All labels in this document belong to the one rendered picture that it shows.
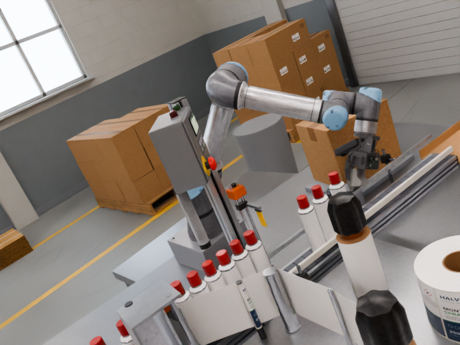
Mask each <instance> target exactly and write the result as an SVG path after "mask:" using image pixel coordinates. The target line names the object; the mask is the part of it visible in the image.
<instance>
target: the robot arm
mask: <svg viewBox="0 0 460 345"><path fill-rule="evenodd" d="M247 84H248V73H247V71H246V69H245V68H244V67H243V65H241V64H239V63H237V62H226V63H224V64H222V65H220V66H219V68H218V69H217V70H216V71H215V72H214V73H212V74H211V75H210V76H209V78H208V80H207V83H206V91H207V95H208V96H209V98H210V99H211V100H212V106H211V109H210V112H209V117H208V121H207V126H206V129H205V134H204V138H203V139H204V141H205V143H206V145H207V148H208V150H209V153H210V155H211V157H213V158H214V159H215V160H216V163H217V168H216V170H217V171H218V174H219V176H220V179H222V167H223V164H222V162H221V161H220V160H221V157H222V152H223V149H224V146H225V142H226V139H227V134H228V131H229V126H230V124H231V119H232V116H233V111H234V109H235V110H240V109H242V108H247V109H251V110H257V111H260V112H267V113H271V114H277V115H281V116H287V117H290V118H297V119H301V120H307V121H310V122H314V123H320V124H324V126H325V127H326V128H327V129H330V130H331V131H338V130H341V129H342V128H343V127H344V126H345V125H346V123H347V121H348V115H349V114H351V115H356V119H355V127H354V131H355V133H354V136H355V137H359V138H355V139H354V140H351V141H350V142H348V143H346V144H344V145H342V146H340V147H338V148H337V149H335V150H334V152H335V156H342V157H344V156H346V155H348V158H347V160H346V165H345V176H346V181H347V184H348V188H349V190H350V191H353V190H354V189H355V188H357V187H361V186H367V185H368V184H369V181H368V179H366V177H365V175H366V169H370V170H376V169H379V163H380V158H381V154H378V153H377V152H376V151H375V150H378V149H375V146H376V141H377V140H380V136H376V135H375V134H376V131H377V126H378V123H377V122H378V121H379V113H380V108H381V98H382V91H381V90H380V89H378V88H367V87H362V88H360V90H359V92H343V91H336V90H325V91H324V92H323V96H322V100H321V99H315V98H311V97H304V96H301V95H297V94H290V93H286V92H279V91H276V90H269V89H265V88H259V87H255V86H249V85H247ZM378 151H379V150H378ZM375 152H376V153H375ZM354 167H357V168H358V169H356V168H354ZM353 168H354V169H353ZM187 193H188V195H189V197H190V199H191V201H192V204H193V206H194V208H195V210H196V212H197V214H198V216H199V219H200V221H201V224H202V226H203V228H204V230H205V232H206V234H207V236H208V238H209V239H212V238H214V237H216V236H218V235H220V234H221V233H222V232H223V230H222V227H221V226H220V223H219V221H218V218H217V216H216V214H215V211H214V209H213V207H212V204H211V203H210V201H209V198H208V196H207V193H206V191H205V188H204V187H203V186H200V187H197V188H194V189H192V190H188V191H187ZM187 224H188V235H189V238H190V239H191V240H192V241H194V242H197V240H196V238H195V235H194V232H193V230H192V228H191V226H190V224H189V222H188V220H187Z"/></svg>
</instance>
